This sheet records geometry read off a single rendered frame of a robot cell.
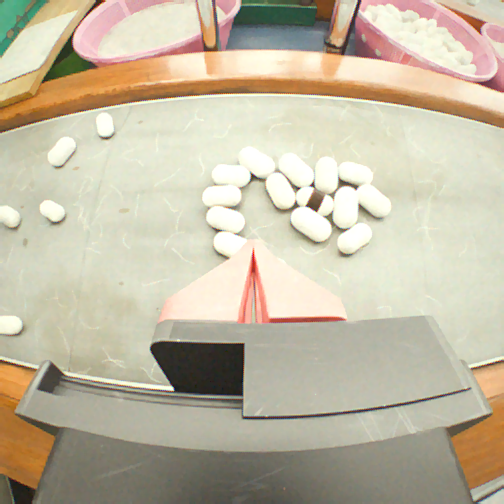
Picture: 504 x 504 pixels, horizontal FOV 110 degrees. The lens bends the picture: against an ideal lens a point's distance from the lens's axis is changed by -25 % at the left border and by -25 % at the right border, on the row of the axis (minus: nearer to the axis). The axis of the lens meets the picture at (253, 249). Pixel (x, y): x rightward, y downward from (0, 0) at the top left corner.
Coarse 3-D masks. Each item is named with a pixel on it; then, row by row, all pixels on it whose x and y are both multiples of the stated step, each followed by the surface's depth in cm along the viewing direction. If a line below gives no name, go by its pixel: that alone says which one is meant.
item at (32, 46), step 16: (64, 16) 26; (32, 32) 26; (48, 32) 25; (16, 48) 25; (32, 48) 24; (48, 48) 24; (0, 64) 24; (16, 64) 23; (32, 64) 23; (0, 80) 23
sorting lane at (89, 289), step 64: (64, 128) 24; (128, 128) 24; (192, 128) 23; (256, 128) 23; (320, 128) 23; (384, 128) 23; (448, 128) 24; (0, 192) 22; (64, 192) 22; (128, 192) 22; (192, 192) 21; (256, 192) 21; (384, 192) 21; (448, 192) 22; (0, 256) 20; (64, 256) 20; (128, 256) 20; (192, 256) 20; (320, 256) 20; (384, 256) 20; (448, 256) 20; (64, 320) 19; (128, 320) 19; (448, 320) 18; (128, 384) 17
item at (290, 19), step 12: (252, 0) 34; (264, 0) 34; (276, 0) 34; (288, 0) 34; (300, 0) 33; (312, 0) 33; (240, 12) 35; (252, 12) 35; (264, 12) 35; (276, 12) 35; (288, 12) 35; (300, 12) 35; (312, 12) 35; (288, 24) 37; (300, 24) 37; (312, 24) 37
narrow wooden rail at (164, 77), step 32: (128, 64) 23; (160, 64) 23; (192, 64) 23; (224, 64) 23; (256, 64) 22; (288, 64) 22; (320, 64) 23; (352, 64) 23; (384, 64) 23; (64, 96) 22; (96, 96) 23; (128, 96) 23; (160, 96) 24; (352, 96) 24; (384, 96) 23; (416, 96) 22; (448, 96) 22; (480, 96) 22; (0, 128) 24
